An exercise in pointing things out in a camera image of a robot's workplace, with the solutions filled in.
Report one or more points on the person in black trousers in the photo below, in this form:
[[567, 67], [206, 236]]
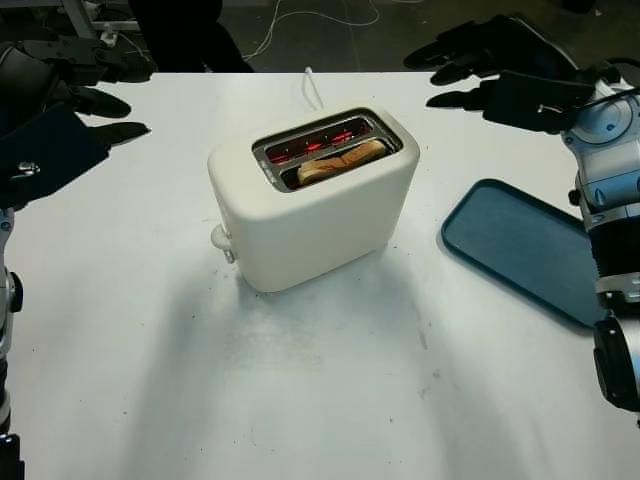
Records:
[[190, 35]]

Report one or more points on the white power strip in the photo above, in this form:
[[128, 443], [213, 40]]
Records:
[[109, 36]]

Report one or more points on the browned toast slice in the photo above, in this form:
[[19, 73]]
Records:
[[340, 162]]

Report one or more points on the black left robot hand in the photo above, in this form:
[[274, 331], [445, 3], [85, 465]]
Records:
[[30, 75]]

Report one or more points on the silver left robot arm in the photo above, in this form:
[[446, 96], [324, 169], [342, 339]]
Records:
[[7, 300]]

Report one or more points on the silver toaster dial knob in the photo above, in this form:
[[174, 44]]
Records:
[[229, 254]]

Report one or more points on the white toaster lever knob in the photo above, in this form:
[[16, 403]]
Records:
[[219, 236]]

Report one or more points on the white two-slot toaster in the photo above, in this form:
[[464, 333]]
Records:
[[310, 230]]

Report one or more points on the blue plastic tray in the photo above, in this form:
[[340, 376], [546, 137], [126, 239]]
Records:
[[510, 240]]

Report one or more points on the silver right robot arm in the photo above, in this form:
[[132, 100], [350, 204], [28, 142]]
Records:
[[610, 150]]

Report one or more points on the grey metal table frame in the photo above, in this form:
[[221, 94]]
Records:
[[65, 3]]

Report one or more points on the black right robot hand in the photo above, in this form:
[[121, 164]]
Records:
[[520, 45]]

